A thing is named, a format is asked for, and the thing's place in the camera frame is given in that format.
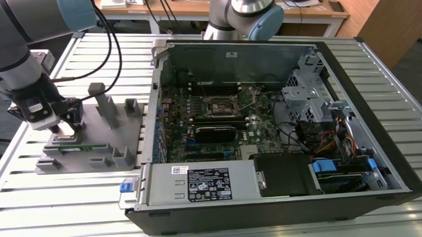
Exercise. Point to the grey parts rack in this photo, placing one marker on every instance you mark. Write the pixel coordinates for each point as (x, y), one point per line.
(98, 123)

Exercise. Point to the green motherboard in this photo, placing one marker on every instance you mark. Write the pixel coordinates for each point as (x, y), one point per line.
(263, 123)

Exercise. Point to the wooden cabinet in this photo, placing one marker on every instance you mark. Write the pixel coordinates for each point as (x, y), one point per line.
(395, 29)

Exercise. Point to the black graphics card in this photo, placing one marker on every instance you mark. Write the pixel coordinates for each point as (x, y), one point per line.
(213, 134)

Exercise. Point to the black PC case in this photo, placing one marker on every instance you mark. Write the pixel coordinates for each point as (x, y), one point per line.
(229, 222)

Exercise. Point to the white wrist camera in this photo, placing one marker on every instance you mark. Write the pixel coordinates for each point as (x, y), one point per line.
(42, 123)

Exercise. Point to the blue case latch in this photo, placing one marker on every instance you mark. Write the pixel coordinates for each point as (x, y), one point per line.
(126, 187)

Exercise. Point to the white box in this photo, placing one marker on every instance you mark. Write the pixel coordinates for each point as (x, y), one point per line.
(113, 3)

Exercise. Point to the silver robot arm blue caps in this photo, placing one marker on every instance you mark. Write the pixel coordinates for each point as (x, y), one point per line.
(18, 61)

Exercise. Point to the blue disk carrier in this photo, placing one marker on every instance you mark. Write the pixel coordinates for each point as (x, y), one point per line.
(324, 166)

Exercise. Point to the silver CPU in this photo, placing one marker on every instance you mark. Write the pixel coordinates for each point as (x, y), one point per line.
(64, 137)

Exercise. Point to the silver chipset heatsink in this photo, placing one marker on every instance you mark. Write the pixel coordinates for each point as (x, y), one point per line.
(248, 150)

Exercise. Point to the metal drive cage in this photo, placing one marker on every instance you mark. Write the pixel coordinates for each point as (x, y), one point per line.
(300, 93)

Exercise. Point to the CPU socket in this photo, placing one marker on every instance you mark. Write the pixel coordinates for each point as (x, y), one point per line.
(219, 103)

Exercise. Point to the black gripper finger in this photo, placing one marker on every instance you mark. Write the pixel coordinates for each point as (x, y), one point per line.
(16, 112)
(74, 116)

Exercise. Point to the black expansion slot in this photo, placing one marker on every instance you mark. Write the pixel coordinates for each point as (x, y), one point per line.
(204, 156)

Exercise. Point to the black plastic shroud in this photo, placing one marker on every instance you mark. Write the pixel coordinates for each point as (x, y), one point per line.
(283, 172)

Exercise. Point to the black phone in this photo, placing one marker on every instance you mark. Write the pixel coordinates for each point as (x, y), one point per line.
(336, 6)

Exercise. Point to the grey power supply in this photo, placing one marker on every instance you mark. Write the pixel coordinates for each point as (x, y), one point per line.
(164, 187)

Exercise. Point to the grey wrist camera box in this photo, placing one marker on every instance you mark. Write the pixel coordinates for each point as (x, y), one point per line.
(44, 60)

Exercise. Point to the black RAM slot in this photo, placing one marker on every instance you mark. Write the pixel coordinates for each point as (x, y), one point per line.
(213, 119)
(227, 91)
(229, 85)
(213, 124)

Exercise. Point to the green RAM stick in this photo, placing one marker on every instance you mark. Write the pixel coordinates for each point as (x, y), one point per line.
(85, 147)

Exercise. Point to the wooden desk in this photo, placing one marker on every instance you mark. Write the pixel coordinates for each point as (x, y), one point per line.
(191, 7)

